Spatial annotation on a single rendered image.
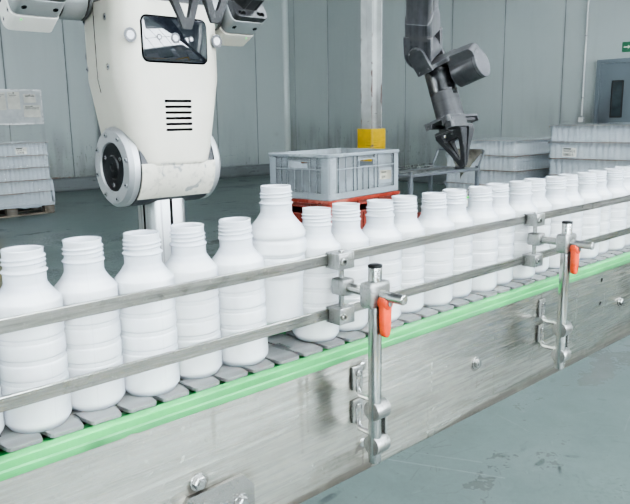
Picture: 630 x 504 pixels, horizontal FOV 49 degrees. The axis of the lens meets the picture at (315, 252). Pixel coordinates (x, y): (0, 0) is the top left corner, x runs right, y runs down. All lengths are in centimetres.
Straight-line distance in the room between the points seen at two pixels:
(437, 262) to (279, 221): 31
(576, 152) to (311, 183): 464
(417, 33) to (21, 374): 101
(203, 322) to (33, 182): 972
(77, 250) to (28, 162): 973
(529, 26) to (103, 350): 1209
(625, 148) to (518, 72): 547
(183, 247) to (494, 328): 56
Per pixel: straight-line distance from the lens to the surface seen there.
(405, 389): 96
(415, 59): 142
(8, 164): 1030
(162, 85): 138
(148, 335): 71
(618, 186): 152
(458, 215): 106
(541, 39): 1245
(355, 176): 343
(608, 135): 746
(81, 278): 68
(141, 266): 70
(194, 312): 74
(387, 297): 78
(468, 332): 106
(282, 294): 80
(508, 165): 809
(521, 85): 1257
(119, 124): 140
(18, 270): 65
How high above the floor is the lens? 128
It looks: 11 degrees down
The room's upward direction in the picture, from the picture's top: 1 degrees counter-clockwise
